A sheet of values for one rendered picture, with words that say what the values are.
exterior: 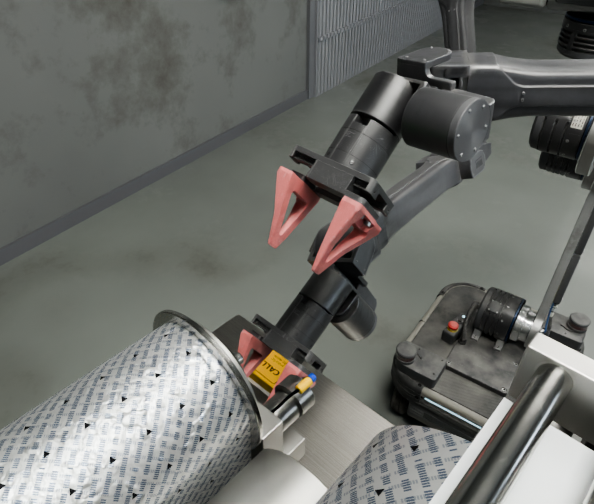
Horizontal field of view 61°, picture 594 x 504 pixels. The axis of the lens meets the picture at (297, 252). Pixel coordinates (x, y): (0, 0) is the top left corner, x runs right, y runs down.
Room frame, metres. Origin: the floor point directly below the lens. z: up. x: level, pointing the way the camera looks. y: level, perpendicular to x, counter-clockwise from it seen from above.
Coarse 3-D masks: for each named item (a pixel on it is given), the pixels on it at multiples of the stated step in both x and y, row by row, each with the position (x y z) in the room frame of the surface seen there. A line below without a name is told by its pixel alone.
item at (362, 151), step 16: (352, 128) 0.46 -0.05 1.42; (368, 128) 0.45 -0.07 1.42; (384, 128) 0.45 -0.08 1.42; (336, 144) 0.45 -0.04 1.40; (352, 144) 0.44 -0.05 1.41; (368, 144) 0.44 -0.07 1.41; (384, 144) 0.45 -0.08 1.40; (304, 160) 0.45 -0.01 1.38; (320, 160) 0.44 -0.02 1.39; (336, 160) 0.44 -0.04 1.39; (352, 160) 0.43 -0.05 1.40; (368, 160) 0.44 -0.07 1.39; (384, 160) 0.45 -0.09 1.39; (368, 176) 0.40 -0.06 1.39; (368, 192) 0.39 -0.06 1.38; (384, 192) 0.41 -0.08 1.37; (384, 208) 0.42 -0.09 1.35
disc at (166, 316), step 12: (168, 312) 0.31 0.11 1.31; (156, 324) 0.33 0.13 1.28; (180, 324) 0.30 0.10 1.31; (192, 324) 0.29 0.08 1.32; (204, 336) 0.28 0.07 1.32; (216, 348) 0.27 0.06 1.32; (228, 360) 0.26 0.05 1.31; (228, 372) 0.26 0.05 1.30; (240, 384) 0.25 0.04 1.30; (252, 396) 0.25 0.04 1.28; (252, 408) 0.24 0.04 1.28; (252, 420) 0.24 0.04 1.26; (252, 432) 0.24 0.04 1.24; (252, 444) 0.24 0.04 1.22
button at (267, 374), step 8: (272, 352) 0.60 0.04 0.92; (264, 360) 0.58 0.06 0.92; (272, 360) 0.58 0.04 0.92; (280, 360) 0.58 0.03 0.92; (256, 368) 0.57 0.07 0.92; (264, 368) 0.57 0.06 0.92; (272, 368) 0.57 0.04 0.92; (280, 368) 0.57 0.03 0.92; (256, 376) 0.55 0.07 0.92; (264, 376) 0.55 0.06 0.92; (272, 376) 0.55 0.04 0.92; (264, 384) 0.54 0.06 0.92; (272, 384) 0.53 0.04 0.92
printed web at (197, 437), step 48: (192, 336) 0.28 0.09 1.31; (96, 384) 0.24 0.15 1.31; (144, 384) 0.24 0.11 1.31; (192, 384) 0.24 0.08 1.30; (0, 432) 0.20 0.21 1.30; (48, 432) 0.20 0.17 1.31; (96, 432) 0.20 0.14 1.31; (144, 432) 0.20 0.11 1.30; (192, 432) 0.22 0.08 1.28; (240, 432) 0.24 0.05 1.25; (384, 432) 0.16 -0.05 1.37; (432, 432) 0.14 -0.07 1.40; (0, 480) 0.16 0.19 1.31; (48, 480) 0.17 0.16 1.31; (96, 480) 0.17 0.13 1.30; (144, 480) 0.18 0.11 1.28; (192, 480) 0.20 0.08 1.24; (336, 480) 0.14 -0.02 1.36; (384, 480) 0.12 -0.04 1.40; (432, 480) 0.11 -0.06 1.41
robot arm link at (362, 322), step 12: (372, 240) 0.56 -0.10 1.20; (312, 252) 0.57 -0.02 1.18; (360, 252) 0.54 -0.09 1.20; (372, 252) 0.55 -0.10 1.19; (312, 264) 0.56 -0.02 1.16; (336, 264) 0.54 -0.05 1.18; (348, 264) 0.52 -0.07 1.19; (360, 264) 0.53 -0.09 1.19; (348, 276) 0.54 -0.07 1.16; (360, 276) 0.54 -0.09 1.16; (360, 288) 0.54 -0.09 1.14; (360, 300) 0.52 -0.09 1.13; (372, 300) 0.54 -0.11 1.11; (348, 312) 0.50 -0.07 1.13; (360, 312) 0.50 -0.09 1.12; (372, 312) 0.52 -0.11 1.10; (336, 324) 0.49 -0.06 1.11; (348, 324) 0.49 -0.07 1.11; (360, 324) 0.50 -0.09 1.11; (372, 324) 0.51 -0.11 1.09; (348, 336) 0.50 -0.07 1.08; (360, 336) 0.50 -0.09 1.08
